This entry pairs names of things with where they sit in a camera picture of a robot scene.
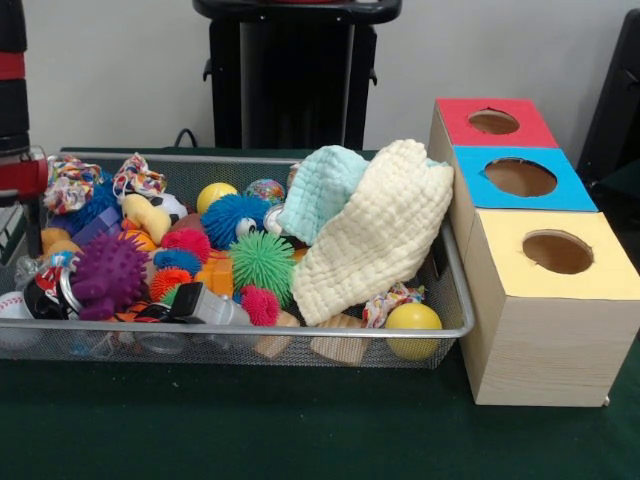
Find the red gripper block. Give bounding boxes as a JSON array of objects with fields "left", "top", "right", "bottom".
[{"left": 0, "top": 144, "right": 50, "bottom": 259}]

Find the clear plastic bottle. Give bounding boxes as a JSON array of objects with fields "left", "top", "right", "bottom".
[{"left": 13, "top": 251, "right": 54, "bottom": 286}]

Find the light blue waffle cloth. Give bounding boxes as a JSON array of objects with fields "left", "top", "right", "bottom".
[{"left": 277, "top": 144, "right": 450, "bottom": 246}]

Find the cream waffle cloth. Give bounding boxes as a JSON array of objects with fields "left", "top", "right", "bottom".
[{"left": 292, "top": 137, "right": 455, "bottom": 326}]

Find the wooden box with three holes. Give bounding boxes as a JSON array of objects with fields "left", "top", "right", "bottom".
[{"left": 426, "top": 97, "right": 640, "bottom": 407}]

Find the crumpled colourful printed wrapper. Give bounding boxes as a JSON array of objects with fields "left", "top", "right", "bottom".
[
  {"left": 43, "top": 155, "right": 105, "bottom": 216},
  {"left": 113, "top": 152, "right": 169, "bottom": 199}
]

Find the crushed black can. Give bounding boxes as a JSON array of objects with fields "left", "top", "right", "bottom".
[{"left": 22, "top": 266, "right": 81, "bottom": 321}]

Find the white baseball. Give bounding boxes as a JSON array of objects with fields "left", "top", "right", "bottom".
[{"left": 0, "top": 292, "right": 34, "bottom": 349}]

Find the purple spiky rubber toy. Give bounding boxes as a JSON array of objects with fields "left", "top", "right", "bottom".
[{"left": 71, "top": 231, "right": 152, "bottom": 321}]

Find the blue spiky ball with eyes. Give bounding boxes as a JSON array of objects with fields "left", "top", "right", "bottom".
[{"left": 201, "top": 192, "right": 274, "bottom": 251}]

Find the plain green spiky ball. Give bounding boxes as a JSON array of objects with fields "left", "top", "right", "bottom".
[{"left": 228, "top": 230, "right": 299, "bottom": 309}]

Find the dark green table cloth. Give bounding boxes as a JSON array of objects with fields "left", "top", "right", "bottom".
[{"left": 0, "top": 145, "right": 640, "bottom": 480}]

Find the large yellow ball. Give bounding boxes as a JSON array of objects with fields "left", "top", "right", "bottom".
[{"left": 384, "top": 301, "right": 445, "bottom": 361}]

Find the neighbouring green covered table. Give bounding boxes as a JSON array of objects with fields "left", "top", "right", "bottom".
[{"left": 589, "top": 164, "right": 640, "bottom": 234}]

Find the black chair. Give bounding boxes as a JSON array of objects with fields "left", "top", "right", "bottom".
[{"left": 577, "top": 8, "right": 640, "bottom": 174}]

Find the shallow wire mesh bin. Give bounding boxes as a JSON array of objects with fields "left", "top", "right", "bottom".
[{"left": 0, "top": 153, "right": 476, "bottom": 370}]

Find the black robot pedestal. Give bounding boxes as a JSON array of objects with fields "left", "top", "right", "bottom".
[{"left": 192, "top": 0, "right": 404, "bottom": 150}]

